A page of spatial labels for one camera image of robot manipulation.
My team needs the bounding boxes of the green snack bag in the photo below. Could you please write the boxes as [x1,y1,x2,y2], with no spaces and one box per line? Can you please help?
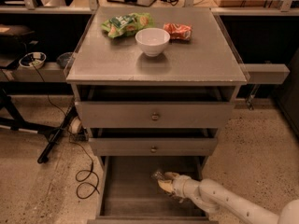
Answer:
[101,12,154,38]

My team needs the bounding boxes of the grey metal drawer cabinet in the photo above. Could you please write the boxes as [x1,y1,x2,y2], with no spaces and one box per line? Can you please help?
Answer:
[64,6,250,224]

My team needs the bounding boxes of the grey top drawer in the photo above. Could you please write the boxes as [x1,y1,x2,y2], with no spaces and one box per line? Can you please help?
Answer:
[74,85,236,130]

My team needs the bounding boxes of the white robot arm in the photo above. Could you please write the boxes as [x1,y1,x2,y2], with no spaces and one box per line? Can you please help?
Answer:
[153,171,299,224]

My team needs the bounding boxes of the black floor cable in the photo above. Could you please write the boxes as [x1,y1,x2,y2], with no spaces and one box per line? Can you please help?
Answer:
[30,63,101,200]

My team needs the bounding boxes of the dark small bowl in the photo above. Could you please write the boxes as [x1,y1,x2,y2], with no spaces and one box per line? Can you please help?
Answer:
[56,52,74,68]

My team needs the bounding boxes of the black stand legs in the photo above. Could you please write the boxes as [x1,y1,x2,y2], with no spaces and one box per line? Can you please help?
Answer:
[0,89,77,164]

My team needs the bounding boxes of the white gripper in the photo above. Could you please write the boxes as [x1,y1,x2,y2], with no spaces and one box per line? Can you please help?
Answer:
[158,172,200,200]

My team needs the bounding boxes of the grey open bottom drawer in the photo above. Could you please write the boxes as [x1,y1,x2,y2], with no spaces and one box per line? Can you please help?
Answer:
[87,156,218,224]

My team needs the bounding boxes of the orange snack bag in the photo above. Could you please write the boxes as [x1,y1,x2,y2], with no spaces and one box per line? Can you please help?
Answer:
[164,23,192,41]

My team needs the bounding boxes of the clear plastic water bottle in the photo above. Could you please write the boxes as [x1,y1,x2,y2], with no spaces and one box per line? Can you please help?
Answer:
[151,170,166,181]

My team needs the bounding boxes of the white ceramic bowl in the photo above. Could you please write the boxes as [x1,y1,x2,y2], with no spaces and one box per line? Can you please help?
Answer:
[135,28,170,57]

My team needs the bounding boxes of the white bowl with clutter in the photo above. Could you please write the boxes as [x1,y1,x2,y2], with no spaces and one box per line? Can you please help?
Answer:
[19,51,47,69]

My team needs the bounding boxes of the grey middle drawer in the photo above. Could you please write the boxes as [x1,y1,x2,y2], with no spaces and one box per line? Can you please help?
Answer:
[89,128,218,156]

